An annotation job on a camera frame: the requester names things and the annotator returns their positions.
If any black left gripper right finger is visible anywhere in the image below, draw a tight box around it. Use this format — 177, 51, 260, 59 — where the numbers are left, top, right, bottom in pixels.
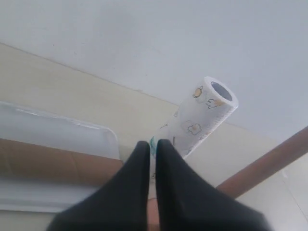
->
156, 140, 266, 231

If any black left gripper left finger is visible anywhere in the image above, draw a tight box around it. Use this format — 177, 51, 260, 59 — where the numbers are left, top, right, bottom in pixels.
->
47, 141, 150, 231

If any white patterned paper towel roll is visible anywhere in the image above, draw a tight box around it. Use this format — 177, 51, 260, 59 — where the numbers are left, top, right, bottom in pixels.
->
148, 76, 239, 180

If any brown cardboard tube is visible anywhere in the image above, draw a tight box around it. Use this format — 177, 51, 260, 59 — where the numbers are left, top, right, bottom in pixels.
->
0, 139, 123, 186

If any wooden paper towel holder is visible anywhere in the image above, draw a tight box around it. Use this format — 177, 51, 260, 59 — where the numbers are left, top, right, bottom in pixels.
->
146, 125, 308, 231

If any white foam tray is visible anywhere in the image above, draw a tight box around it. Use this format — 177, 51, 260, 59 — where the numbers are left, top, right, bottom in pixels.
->
0, 102, 121, 213

